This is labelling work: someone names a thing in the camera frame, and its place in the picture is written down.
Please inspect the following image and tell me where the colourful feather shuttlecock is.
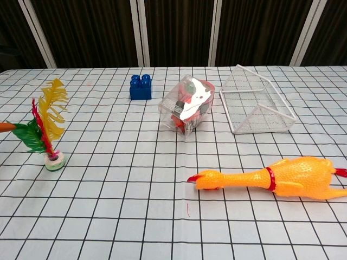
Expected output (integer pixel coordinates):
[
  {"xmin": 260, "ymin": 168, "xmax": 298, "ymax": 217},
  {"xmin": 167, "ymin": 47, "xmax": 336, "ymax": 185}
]
[{"xmin": 12, "ymin": 77, "xmax": 68, "ymax": 172}]

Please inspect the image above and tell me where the black pleated curtain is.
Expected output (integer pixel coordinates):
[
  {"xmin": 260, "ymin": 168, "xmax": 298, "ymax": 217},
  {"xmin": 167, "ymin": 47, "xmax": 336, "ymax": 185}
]
[{"xmin": 0, "ymin": 0, "xmax": 347, "ymax": 73}]

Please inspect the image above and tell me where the white black checked tablecloth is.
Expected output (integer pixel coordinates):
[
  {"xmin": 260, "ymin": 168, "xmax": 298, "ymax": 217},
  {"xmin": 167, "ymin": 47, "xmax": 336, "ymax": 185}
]
[{"xmin": 0, "ymin": 64, "xmax": 347, "ymax": 260}]

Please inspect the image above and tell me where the blue toy building block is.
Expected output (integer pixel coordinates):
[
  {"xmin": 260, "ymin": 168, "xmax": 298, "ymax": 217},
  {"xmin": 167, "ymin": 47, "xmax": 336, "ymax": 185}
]
[{"xmin": 129, "ymin": 74, "xmax": 153, "ymax": 101}]

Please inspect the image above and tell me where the clear plastic box with toys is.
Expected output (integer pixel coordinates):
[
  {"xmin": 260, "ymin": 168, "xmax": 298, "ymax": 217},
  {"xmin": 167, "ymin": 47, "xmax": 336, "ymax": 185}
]
[{"xmin": 158, "ymin": 75, "xmax": 216, "ymax": 139}]

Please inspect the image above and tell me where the orange rubber chicken toy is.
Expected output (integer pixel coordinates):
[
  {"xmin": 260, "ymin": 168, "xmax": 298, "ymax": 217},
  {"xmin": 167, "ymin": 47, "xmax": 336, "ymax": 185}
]
[{"xmin": 187, "ymin": 156, "xmax": 347, "ymax": 201}]

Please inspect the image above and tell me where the white aluminium frame post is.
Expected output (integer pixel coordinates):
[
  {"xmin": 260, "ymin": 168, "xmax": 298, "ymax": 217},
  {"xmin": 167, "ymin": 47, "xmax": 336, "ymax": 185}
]
[
  {"xmin": 208, "ymin": 0, "xmax": 223, "ymax": 67},
  {"xmin": 17, "ymin": 0, "xmax": 57, "ymax": 69},
  {"xmin": 128, "ymin": 0, "xmax": 151, "ymax": 67},
  {"xmin": 289, "ymin": 0, "xmax": 322, "ymax": 67}
]

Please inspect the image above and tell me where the white wire mesh basket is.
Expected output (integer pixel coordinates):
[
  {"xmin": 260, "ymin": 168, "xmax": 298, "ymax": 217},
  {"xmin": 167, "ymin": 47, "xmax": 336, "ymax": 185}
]
[{"xmin": 219, "ymin": 64, "xmax": 297, "ymax": 135}]

